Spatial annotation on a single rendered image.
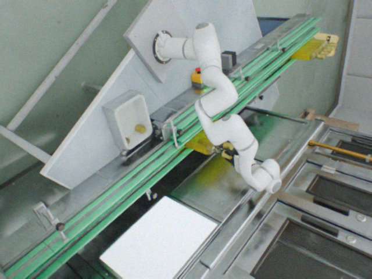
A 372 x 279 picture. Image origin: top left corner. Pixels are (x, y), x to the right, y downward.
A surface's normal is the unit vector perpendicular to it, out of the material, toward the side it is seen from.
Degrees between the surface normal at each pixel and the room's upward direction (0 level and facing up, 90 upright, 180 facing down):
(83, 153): 0
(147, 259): 90
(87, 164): 0
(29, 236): 90
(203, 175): 90
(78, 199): 90
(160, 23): 4
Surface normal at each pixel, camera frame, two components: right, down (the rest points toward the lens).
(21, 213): -0.15, -0.80
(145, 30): 0.78, 0.22
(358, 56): -0.64, 0.53
